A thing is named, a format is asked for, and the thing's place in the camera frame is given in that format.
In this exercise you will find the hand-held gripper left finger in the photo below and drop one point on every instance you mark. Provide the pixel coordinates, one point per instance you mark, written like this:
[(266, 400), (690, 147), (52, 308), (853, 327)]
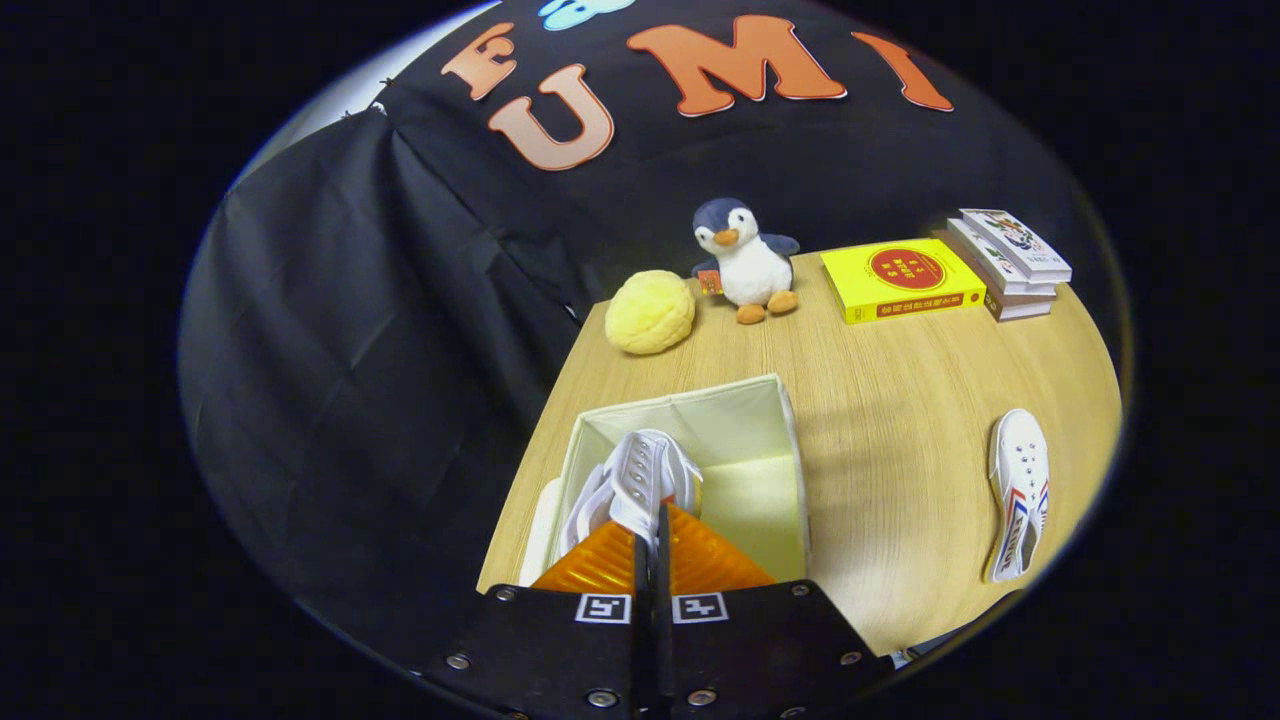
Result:
[(640, 650)]

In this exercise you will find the white paperback book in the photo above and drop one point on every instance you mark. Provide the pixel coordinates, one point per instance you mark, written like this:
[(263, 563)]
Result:
[(975, 248), (1015, 240)]

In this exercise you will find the beige fabric storage box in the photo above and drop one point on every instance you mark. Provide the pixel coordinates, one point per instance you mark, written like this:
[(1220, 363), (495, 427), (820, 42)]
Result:
[(740, 440)]

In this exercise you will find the white canvas shoe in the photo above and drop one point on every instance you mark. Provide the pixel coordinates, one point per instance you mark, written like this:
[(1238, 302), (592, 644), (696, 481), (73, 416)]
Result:
[(1015, 470), (640, 470)]

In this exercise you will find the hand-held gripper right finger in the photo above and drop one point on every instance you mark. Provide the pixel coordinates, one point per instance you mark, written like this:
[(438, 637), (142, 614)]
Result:
[(668, 650)]

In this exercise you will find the penguin plush toy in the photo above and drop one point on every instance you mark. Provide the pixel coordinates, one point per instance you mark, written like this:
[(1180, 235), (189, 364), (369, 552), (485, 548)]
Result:
[(750, 270)]

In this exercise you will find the yellow book red circle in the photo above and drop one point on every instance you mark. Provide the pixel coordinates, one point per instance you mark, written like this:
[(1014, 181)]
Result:
[(900, 275)]

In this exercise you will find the brown cover book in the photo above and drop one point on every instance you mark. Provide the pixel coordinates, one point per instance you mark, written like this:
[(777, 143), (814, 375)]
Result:
[(1025, 308)]

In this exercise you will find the yellow plush ball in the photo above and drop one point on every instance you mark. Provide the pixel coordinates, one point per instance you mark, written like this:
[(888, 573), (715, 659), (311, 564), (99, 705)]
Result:
[(650, 312)]

